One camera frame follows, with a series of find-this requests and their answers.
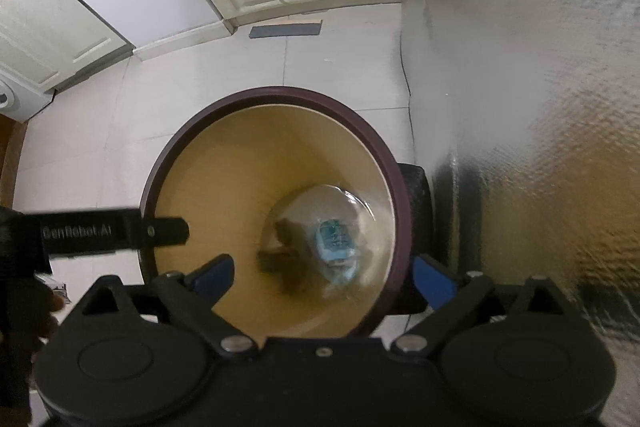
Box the printed paper scrap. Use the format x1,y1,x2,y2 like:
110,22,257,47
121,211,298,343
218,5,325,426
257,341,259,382
36,273,69,297

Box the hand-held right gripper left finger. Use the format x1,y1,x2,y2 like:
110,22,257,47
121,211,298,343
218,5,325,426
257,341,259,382
65,253,256,362

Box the person's left hand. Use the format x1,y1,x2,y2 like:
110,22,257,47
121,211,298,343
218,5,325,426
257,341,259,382
36,291,67,343

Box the teal patterned packet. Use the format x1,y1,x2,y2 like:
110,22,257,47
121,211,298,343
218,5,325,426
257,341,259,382
314,217,362,269

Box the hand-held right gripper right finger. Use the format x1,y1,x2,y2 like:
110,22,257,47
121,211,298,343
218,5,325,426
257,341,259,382
390,253,582,358

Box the beige bin with brown rim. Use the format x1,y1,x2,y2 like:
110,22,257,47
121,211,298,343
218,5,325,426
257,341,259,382
139,87,416,339

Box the grey floor strip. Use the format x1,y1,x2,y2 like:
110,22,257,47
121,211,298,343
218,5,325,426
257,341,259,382
248,20,324,40

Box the brown wooden panel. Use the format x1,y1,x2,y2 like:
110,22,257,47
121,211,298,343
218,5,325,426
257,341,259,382
0,114,27,208

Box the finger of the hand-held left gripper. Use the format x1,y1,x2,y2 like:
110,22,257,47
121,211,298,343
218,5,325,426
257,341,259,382
141,217,191,249

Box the white washing machine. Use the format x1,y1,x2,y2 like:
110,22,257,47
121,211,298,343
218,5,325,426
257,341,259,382
0,67,56,124

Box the white panelled door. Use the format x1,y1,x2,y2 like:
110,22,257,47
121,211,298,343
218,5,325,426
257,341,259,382
0,0,136,94

